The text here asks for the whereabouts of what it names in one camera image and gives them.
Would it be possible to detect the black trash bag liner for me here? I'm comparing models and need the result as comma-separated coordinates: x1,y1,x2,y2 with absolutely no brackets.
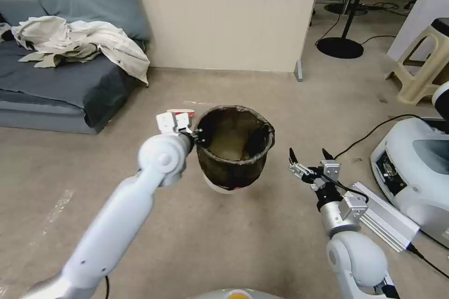
194,104,275,189

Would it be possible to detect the black floor stand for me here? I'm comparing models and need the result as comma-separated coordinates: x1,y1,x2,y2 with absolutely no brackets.
317,0,367,58

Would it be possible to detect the red and white paper cup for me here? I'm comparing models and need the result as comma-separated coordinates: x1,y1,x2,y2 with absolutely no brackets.
167,108,196,128

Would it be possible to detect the silver ribbed aluminium box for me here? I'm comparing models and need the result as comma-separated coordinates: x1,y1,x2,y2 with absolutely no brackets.
352,181,421,252

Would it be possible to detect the beige plastic stool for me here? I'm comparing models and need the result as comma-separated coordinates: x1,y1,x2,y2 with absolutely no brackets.
385,18,449,106

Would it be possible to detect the white rounded robot part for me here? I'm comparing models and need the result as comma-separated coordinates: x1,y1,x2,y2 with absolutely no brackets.
431,81,449,121

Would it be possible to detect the beige crumpled jacket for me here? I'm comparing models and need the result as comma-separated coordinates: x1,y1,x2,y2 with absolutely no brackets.
11,15,151,86

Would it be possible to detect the grey blue sofa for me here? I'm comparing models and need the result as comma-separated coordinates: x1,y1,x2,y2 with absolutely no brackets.
0,0,152,135

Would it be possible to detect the white robot front shell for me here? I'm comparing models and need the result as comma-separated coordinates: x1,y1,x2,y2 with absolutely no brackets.
191,287,278,299

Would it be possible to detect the large grey blue cushion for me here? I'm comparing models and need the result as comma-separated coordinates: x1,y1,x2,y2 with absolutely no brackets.
31,0,152,41

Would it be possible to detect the small grey blue cushion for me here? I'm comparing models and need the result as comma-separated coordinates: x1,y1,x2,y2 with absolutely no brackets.
0,0,48,26

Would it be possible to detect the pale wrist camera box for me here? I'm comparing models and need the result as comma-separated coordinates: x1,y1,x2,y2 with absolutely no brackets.
319,160,343,182

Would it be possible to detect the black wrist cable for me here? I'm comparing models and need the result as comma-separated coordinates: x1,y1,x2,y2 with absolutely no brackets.
326,176,369,205

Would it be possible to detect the long black floor cable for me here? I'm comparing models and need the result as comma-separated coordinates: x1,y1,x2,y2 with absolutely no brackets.
332,114,427,159

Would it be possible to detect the black cable with plug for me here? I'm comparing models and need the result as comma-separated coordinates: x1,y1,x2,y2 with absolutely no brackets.
408,242,449,275

